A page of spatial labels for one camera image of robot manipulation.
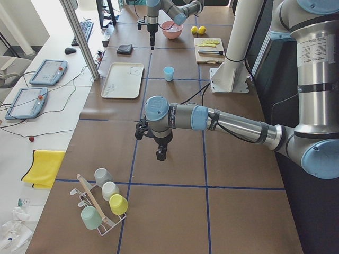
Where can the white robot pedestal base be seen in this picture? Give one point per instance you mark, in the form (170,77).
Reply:
(231,75)

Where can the pink bowl of ice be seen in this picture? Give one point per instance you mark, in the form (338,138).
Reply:
(171,30)

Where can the white cup on rack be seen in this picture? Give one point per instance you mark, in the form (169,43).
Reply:
(109,189)

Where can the yellow cup on rack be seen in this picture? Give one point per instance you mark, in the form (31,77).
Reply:
(118,204)

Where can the yellow cloth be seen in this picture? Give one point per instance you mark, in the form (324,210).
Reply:
(44,168)

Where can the mint green cup on rack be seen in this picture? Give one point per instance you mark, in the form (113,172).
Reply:
(91,218)

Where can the wooden cutting board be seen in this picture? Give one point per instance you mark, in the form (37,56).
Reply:
(209,59)

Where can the white wire cup rack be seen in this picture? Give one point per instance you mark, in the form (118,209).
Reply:
(86,198)

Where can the black keyboard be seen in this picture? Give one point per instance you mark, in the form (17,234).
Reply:
(86,28)

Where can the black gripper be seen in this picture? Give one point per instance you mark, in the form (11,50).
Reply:
(152,28)
(161,141)

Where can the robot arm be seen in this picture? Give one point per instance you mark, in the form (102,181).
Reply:
(178,14)
(300,107)

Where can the crumpled white paper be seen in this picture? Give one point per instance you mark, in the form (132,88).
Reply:
(14,233)

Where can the blue teach pendant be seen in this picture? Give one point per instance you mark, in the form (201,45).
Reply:
(27,104)
(49,72)

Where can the folded grey cloth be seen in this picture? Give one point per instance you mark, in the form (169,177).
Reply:
(125,49)

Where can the aluminium frame post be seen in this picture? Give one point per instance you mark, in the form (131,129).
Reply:
(76,28)

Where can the upper whole lemon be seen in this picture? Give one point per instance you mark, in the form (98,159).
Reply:
(194,30)

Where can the cream bear serving tray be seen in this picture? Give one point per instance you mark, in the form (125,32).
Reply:
(123,81)

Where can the far blue teach pendant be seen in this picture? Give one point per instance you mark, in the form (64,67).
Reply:
(49,72)

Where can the whole lemon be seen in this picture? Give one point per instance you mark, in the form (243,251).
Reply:
(194,30)
(201,30)

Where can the near blue teach pendant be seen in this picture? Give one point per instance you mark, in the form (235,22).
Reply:
(27,104)

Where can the grey cup on rack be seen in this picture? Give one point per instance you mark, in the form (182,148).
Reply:
(102,176)

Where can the black computer mouse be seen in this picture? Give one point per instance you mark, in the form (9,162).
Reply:
(69,50)

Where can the yellow plastic knife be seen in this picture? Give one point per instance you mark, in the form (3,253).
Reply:
(206,45)

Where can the light blue plastic cup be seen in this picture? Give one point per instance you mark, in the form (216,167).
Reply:
(168,73)

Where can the lower whole lemon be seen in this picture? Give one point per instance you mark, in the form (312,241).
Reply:
(201,30)

